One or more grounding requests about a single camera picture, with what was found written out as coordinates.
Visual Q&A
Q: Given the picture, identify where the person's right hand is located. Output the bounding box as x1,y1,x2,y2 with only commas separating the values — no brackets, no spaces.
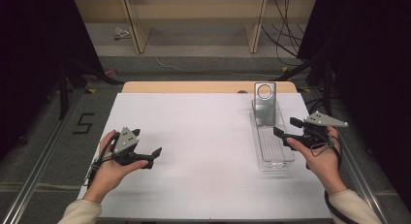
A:
286,125,349,196

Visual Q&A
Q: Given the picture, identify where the white floor cable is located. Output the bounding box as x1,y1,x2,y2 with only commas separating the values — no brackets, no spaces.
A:
154,55,282,79

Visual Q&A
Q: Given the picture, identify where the wooden table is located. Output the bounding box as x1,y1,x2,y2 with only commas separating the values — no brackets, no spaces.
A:
121,80,299,94

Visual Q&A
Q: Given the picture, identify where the black metal stand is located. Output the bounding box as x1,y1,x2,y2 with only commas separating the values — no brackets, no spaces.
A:
270,53,334,116
57,60,124,120

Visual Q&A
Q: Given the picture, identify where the bundle of black cables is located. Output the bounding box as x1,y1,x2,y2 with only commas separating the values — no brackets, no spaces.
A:
261,0,306,62

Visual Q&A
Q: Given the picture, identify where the pink object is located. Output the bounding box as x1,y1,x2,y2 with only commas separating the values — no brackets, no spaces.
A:
90,68,118,82

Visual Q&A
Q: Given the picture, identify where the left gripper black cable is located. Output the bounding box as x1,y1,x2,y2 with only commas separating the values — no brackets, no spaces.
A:
84,132,121,189

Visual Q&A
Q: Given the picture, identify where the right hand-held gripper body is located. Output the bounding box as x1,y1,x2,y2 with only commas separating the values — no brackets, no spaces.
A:
285,111,349,150

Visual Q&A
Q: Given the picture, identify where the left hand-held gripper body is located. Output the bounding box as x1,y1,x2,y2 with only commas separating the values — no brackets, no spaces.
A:
111,126,155,170

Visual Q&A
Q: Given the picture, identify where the light wooden shelf unit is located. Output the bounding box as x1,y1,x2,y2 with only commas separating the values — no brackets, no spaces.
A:
73,0,317,54

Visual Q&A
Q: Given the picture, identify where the clear plastic tray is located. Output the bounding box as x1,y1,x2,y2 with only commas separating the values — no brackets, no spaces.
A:
250,99,296,173

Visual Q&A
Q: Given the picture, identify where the white board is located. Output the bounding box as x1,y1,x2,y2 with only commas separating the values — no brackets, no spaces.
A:
77,92,334,220

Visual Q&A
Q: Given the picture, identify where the black curtain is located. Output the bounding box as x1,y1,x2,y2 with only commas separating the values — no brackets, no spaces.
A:
297,0,411,212
0,0,106,162

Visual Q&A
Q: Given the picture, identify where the person's left hand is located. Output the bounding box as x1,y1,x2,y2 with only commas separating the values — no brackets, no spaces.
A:
83,130,149,204

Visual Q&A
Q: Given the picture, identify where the crumpled white paper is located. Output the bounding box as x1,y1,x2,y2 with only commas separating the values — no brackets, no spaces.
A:
113,26,132,41

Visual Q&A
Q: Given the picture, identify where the metal plate with round hole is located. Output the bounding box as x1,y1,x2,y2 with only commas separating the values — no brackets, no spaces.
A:
253,81,278,127

